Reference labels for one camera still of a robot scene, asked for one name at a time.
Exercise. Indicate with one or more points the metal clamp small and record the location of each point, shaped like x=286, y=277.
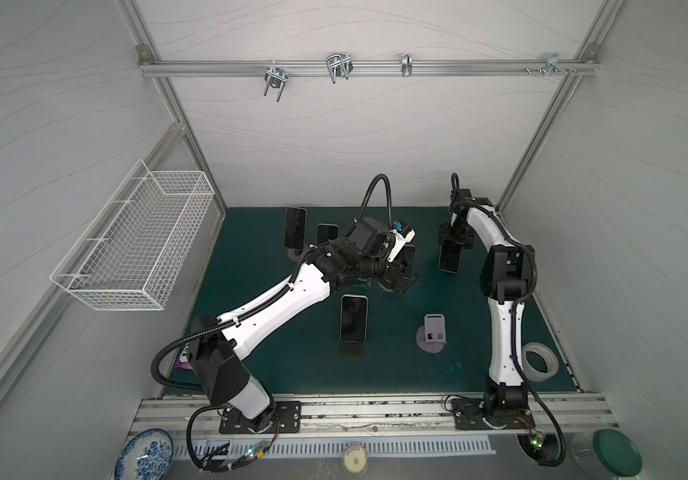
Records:
x=406, y=65

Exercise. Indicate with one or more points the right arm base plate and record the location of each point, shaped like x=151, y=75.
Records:
x=467, y=415

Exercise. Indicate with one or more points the aluminium top crossbar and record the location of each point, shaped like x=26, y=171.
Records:
x=361, y=68

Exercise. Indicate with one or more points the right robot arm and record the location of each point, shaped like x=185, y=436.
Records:
x=507, y=280

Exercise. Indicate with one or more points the metal u-bolt clamp middle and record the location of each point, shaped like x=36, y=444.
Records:
x=339, y=65

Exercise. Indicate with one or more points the grey round phone stand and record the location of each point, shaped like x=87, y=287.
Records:
x=431, y=337

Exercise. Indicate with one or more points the purple snack packet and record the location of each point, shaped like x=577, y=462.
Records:
x=183, y=365

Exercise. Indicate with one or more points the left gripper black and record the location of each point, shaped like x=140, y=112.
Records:
x=404, y=281

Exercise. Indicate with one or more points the metal bracket right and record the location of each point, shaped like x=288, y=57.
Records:
x=551, y=67

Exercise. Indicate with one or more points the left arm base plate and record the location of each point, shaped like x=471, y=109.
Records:
x=282, y=417

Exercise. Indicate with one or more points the black phone on grey stand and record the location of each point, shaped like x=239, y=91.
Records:
x=406, y=256

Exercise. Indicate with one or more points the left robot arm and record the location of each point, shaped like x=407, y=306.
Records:
x=368, y=250

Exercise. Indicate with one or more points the green lid clear jar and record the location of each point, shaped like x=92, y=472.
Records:
x=606, y=454

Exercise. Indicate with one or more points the white vented cable duct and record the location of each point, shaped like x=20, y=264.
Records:
x=334, y=447

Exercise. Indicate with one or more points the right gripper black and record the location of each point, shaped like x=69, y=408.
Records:
x=454, y=237

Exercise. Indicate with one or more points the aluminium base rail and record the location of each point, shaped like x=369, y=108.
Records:
x=365, y=415

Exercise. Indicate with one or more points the blue white ceramic plate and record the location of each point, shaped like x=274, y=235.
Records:
x=148, y=456

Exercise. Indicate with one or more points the white tape roll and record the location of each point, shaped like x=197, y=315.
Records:
x=540, y=362

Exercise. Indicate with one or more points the white wire basket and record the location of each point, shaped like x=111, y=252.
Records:
x=130, y=255

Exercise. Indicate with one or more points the metal u-bolt clamp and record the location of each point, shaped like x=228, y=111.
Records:
x=275, y=79
x=339, y=65

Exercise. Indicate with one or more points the black phone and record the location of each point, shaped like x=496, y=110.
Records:
x=353, y=318
x=450, y=257
x=406, y=256
x=295, y=228
x=326, y=232

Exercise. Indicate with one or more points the small round beige container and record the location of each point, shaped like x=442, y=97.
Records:
x=355, y=459

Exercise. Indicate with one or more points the metal u-bolt clamp left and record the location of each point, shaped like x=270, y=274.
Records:
x=275, y=79

